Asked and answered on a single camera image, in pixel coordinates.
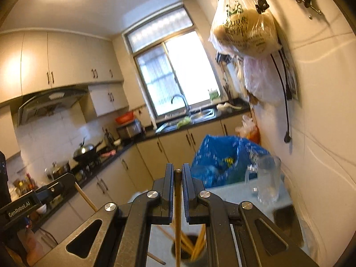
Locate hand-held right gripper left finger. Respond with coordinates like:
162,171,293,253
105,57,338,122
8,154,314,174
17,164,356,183
33,163,175,267

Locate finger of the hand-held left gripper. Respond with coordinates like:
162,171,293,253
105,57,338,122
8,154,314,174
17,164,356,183
35,172,76,205

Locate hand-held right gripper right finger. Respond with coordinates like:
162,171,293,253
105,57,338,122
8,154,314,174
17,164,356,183
182,163,319,267

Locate long wooden chopstick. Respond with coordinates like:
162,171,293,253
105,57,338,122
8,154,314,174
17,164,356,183
174,169,182,267
75,184,99,212

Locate bundle of wooden chopsticks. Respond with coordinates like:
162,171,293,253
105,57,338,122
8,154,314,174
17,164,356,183
154,224,208,265

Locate dark grey perforated chopstick holder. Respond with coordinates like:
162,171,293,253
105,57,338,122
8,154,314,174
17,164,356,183
170,227,208,267

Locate steel cooking pot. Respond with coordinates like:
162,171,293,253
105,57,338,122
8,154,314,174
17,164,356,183
44,161,71,180

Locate black wok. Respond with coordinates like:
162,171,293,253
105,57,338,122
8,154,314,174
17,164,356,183
72,137,103,163

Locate blue-grey tablecloth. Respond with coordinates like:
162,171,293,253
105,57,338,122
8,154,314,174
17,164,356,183
129,174,309,259

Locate blue plastic bag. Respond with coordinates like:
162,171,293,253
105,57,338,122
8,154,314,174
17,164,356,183
191,134,271,189

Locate black kitchen countertop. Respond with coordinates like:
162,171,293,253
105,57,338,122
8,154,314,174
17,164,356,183
28,104,251,209

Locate steel kettle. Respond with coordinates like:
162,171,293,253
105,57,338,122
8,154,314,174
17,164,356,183
103,129,115,146

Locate steel countertop appliance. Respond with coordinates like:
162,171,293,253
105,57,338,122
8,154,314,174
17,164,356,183
116,119,143,140

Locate steel kitchen sink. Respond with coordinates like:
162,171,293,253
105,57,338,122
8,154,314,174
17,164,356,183
156,108,217,132

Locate clear plastic pitcher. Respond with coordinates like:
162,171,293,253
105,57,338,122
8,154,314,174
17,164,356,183
244,155,282,204

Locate range hood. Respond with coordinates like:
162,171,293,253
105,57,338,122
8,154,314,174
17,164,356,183
15,87,89,127

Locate orange plastic basin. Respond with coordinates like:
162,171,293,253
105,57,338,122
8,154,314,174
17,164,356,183
115,111,135,125

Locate orange plastic bag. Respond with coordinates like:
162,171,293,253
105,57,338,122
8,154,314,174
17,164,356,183
236,114,260,145

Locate chrome kitchen faucet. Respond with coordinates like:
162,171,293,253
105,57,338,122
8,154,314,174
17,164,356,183
170,94,192,117

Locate smartphone in amber case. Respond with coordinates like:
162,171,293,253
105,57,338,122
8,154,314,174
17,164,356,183
273,204,304,247

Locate kitchen window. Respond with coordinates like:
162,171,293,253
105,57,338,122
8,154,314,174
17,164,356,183
122,4,226,123

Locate beige upper cabinets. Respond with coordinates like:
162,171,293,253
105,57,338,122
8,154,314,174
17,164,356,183
0,30,130,117

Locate white plastic bag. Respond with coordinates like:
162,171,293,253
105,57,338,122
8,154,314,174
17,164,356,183
242,56,287,106

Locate clear bag of buns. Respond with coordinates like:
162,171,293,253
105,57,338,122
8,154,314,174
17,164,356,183
208,0,283,60

